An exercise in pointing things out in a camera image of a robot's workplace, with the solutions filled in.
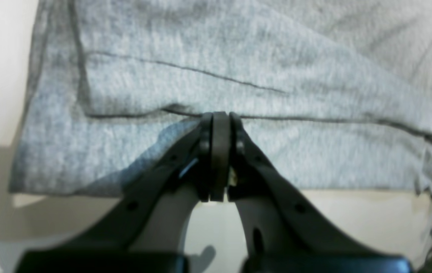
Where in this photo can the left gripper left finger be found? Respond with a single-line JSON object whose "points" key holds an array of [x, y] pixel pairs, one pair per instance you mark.
{"points": [[142, 233]]}

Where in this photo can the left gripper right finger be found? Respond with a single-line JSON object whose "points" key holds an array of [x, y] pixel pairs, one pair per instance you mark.
{"points": [[285, 232]]}

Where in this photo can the grey T-shirt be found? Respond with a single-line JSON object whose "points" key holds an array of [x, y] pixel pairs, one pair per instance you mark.
{"points": [[337, 93]]}

